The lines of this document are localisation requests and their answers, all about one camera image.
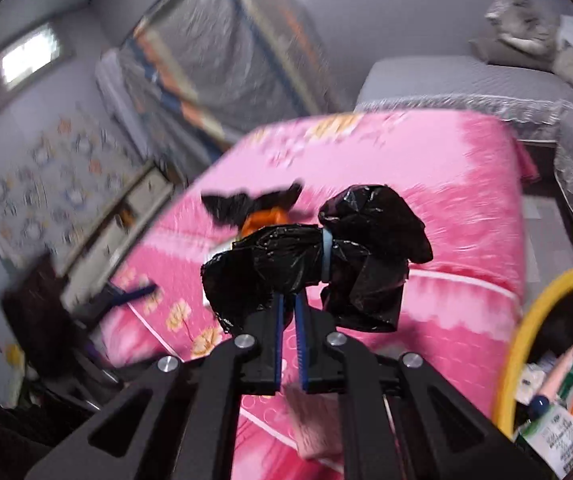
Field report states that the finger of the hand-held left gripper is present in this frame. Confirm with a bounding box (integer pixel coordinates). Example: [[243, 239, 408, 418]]
[[108, 282, 160, 312]]

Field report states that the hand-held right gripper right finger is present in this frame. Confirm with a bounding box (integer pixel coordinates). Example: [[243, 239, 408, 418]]
[[293, 292, 554, 480]]

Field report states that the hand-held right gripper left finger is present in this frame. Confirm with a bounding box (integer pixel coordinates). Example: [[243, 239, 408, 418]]
[[24, 292, 285, 480]]

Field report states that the black plastic bag with band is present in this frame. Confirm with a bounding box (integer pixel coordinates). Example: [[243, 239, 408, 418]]
[[200, 185, 434, 336]]

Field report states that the yellow-rimmed bin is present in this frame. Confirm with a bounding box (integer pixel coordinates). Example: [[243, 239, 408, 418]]
[[491, 265, 573, 480]]

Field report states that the white packet with green print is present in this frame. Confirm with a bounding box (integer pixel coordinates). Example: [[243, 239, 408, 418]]
[[515, 352, 557, 406]]

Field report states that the pink tube with blue cap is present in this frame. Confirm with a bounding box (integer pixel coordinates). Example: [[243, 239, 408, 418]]
[[530, 344, 573, 418]]

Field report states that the green and white package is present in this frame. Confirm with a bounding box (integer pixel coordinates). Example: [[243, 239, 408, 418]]
[[513, 355, 573, 479]]

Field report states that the low cabinet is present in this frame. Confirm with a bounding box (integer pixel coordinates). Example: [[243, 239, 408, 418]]
[[61, 160, 183, 311]]

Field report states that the torn pink cardboard box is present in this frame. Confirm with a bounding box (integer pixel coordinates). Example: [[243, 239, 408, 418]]
[[286, 385, 349, 461]]

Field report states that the small black plastic wrapper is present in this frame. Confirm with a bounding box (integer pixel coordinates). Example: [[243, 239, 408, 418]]
[[201, 180, 303, 226]]

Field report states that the orange plastic wrapper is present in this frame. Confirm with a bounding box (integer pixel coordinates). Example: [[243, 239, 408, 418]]
[[239, 209, 294, 237]]

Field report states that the white hanging cloth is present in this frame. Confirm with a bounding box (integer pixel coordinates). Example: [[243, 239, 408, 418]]
[[94, 50, 142, 141]]

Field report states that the pink floral blanket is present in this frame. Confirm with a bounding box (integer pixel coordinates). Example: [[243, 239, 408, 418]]
[[99, 111, 539, 480]]

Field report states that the window with blind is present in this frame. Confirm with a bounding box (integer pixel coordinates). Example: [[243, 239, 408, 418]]
[[0, 22, 76, 112]]

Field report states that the grey quilted sofa bed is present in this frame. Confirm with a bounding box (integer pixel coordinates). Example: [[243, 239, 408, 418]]
[[353, 55, 573, 142]]

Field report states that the grey bolster pillow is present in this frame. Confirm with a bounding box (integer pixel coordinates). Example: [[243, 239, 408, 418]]
[[469, 37, 557, 67]]

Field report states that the white tiger plush toy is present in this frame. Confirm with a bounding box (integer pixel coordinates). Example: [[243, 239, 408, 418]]
[[483, 0, 562, 53]]

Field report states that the cartoon wall sticker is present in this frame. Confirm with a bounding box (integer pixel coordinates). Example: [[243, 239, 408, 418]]
[[0, 110, 147, 263]]

